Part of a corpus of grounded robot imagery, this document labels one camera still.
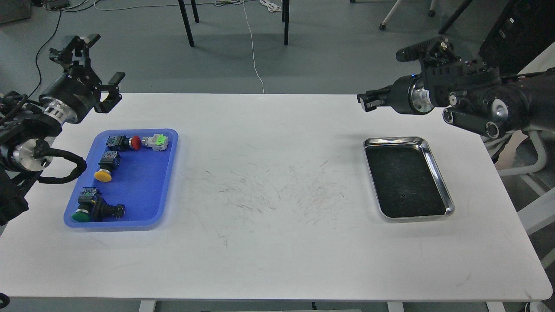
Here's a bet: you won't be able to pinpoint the beige cloth cover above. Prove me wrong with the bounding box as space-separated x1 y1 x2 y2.
519 42 555 74

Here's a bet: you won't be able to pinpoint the yellow push button switch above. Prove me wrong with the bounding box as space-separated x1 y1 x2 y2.
94 151 121 182

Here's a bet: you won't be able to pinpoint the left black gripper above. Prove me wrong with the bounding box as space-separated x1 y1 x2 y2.
39 34 126 124

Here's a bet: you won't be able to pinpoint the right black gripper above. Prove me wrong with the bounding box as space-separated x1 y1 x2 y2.
357 75 434 115

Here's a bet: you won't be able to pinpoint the green push button switch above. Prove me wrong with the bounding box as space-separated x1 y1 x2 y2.
71 187 125 223

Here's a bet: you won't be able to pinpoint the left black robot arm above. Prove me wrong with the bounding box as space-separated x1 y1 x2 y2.
0 33 125 225

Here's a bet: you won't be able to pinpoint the green white switch component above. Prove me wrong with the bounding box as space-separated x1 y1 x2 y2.
141 133 169 151

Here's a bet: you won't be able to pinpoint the black cabinet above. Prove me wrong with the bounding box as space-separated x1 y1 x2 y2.
478 0 555 75

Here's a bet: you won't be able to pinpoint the white floor cable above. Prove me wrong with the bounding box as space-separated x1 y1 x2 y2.
94 0 283 94

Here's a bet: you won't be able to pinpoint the red push button switch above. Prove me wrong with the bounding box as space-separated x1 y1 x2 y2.
105 136 141 151

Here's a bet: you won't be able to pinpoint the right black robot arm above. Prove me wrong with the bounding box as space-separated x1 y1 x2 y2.
357 61 555 140

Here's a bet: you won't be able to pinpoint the blue plastic tray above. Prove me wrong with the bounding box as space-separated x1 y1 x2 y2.
63 128 179 231

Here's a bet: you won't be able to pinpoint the black chair legs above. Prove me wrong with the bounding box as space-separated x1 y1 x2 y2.
178 0 290 47

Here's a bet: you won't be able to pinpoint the metal tray with black mat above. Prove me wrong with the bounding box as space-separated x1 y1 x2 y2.
363 136 455 222

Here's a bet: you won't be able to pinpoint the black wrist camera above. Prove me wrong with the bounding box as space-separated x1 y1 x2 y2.
395 36 459 67

